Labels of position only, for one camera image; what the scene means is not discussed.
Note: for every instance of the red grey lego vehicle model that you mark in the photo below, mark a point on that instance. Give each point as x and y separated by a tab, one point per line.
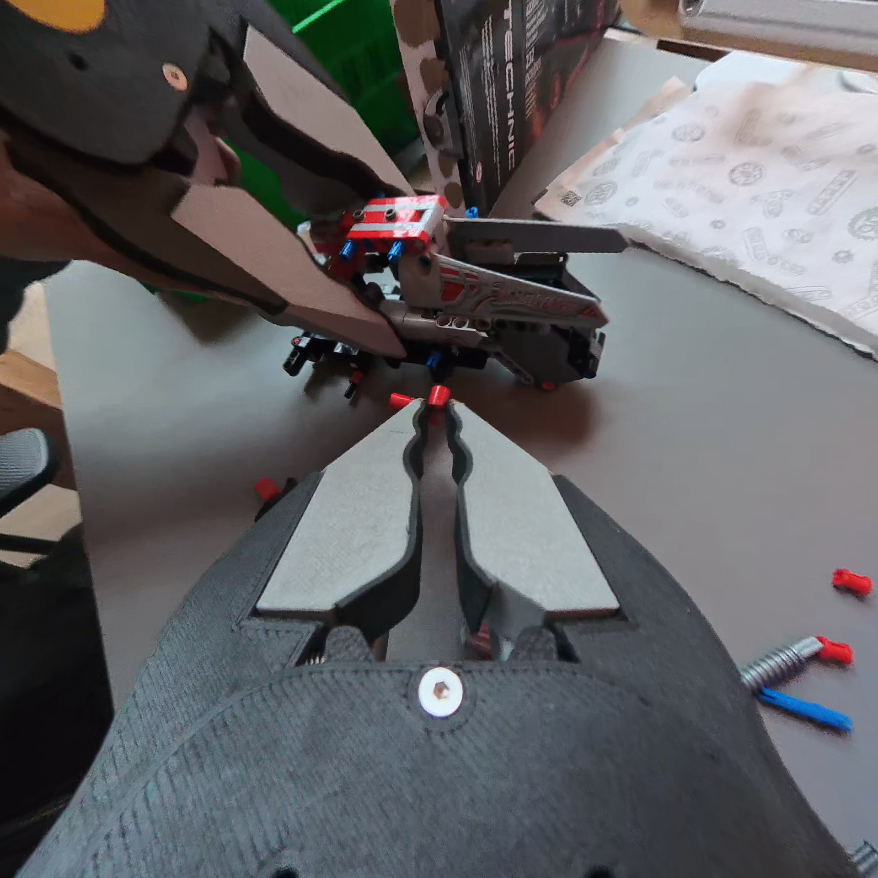
521	302

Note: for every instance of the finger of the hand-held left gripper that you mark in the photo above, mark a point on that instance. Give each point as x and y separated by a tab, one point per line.
260	247
302	103

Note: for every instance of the black office chair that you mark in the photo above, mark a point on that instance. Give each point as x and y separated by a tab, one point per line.
24	459

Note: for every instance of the blue lego axle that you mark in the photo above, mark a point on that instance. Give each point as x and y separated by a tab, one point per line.
802	710

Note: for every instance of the person's left hand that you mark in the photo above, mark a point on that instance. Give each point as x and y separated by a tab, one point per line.
34	226

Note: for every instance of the black lego set box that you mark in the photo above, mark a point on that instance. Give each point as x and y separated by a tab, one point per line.
507	103

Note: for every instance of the green plastic bin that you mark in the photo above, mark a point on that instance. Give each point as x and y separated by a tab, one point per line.
363	55

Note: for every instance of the grey lego spring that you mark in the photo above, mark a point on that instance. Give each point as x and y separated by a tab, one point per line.
778	664

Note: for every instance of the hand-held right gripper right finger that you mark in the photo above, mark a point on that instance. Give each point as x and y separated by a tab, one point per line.
535	549

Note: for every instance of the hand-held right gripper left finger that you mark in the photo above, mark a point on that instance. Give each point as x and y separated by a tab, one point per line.
343	542

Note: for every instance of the printed paper bag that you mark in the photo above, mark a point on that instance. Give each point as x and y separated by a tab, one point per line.
741	192

